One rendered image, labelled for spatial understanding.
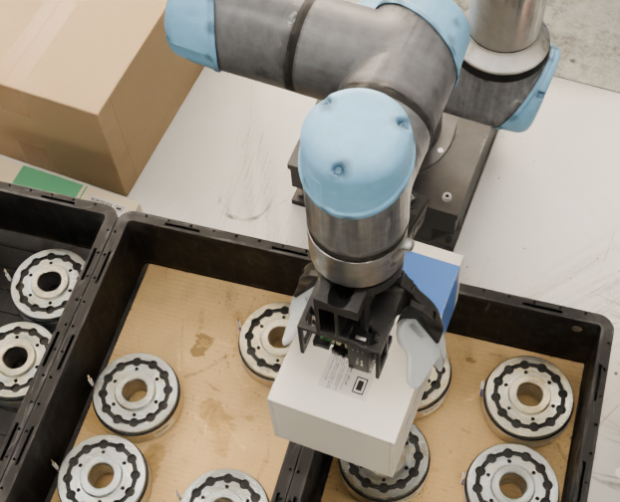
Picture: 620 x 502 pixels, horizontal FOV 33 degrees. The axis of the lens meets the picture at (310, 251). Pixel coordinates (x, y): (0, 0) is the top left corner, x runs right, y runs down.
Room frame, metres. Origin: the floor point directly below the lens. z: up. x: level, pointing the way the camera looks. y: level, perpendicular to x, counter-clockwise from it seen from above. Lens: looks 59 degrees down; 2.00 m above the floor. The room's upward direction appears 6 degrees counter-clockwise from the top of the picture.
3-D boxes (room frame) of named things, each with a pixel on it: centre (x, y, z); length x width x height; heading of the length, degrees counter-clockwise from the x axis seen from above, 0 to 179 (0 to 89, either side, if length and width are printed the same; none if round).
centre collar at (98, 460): (0.41, 0.26, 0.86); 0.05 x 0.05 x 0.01
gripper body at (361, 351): (0.41, -0.03, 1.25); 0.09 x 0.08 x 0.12; 154
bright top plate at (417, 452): (0.40, -0.06, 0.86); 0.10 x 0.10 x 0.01
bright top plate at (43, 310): (0.67, 0.33, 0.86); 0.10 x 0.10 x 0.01
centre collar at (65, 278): (0.67, 0.33, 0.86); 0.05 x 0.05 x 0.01
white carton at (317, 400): (0.43, -0.05, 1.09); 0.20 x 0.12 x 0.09; 154
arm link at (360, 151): (0.41, -0.04, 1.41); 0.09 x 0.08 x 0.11; 153
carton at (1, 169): (0.87, 0.36, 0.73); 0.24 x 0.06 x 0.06; 63
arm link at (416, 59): (0.51, -0.07, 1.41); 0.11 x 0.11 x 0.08; 63
